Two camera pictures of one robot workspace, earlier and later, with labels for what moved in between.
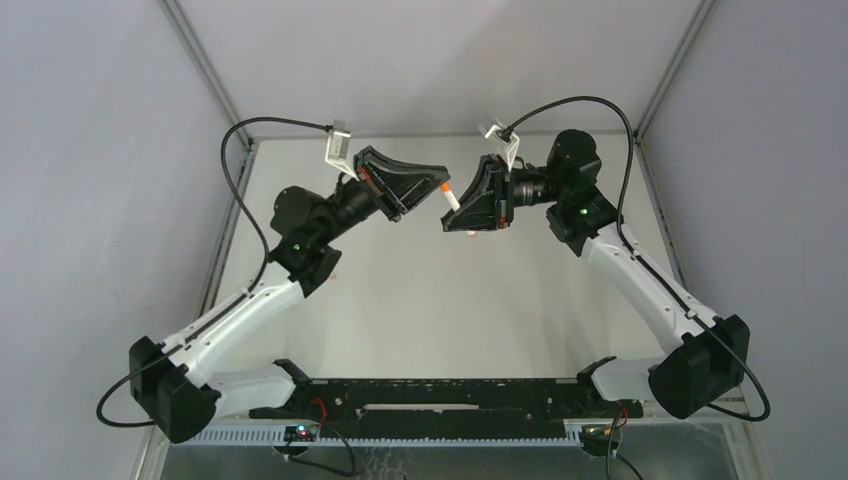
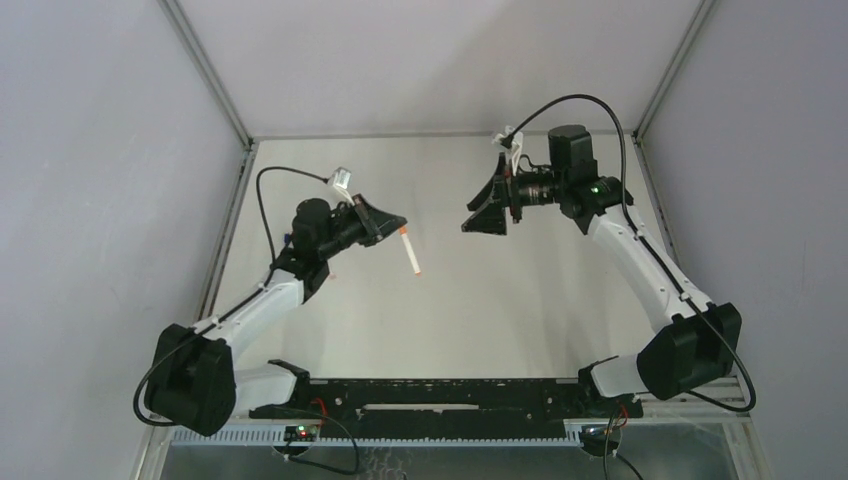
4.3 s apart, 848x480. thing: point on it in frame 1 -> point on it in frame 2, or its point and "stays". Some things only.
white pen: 452,200 -> 413,259
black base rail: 450,408 stays
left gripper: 374,185 -> 362,218
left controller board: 301,433 stays
